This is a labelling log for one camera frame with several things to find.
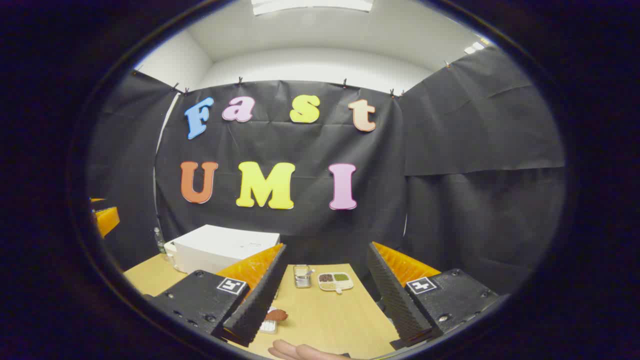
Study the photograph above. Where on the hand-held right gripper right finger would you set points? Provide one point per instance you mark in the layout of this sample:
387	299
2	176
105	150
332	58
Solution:
392	295

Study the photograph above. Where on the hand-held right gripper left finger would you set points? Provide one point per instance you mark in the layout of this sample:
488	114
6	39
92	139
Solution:
260	295

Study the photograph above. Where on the brown meat piece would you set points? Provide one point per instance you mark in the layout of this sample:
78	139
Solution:
276	315

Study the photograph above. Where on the white microwave oven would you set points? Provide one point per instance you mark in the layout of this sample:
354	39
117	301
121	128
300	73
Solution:
220	247

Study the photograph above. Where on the small white rectangular dish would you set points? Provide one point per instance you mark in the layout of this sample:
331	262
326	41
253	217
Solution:
268	327

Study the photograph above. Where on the clear jar with spoon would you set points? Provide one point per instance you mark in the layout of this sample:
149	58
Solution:
302	276

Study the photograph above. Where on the clear plastic bottle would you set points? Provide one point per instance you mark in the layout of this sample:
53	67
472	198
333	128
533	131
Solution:
159	242

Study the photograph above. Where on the white divided spice dish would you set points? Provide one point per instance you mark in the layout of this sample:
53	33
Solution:
335	284

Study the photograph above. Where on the white kettle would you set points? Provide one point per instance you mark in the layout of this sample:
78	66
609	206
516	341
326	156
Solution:
170	252

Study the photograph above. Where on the small ceiling light panel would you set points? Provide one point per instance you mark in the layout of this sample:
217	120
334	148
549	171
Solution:
475	47

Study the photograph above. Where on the long ceiling light panel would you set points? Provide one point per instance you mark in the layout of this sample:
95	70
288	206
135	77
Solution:
310	5

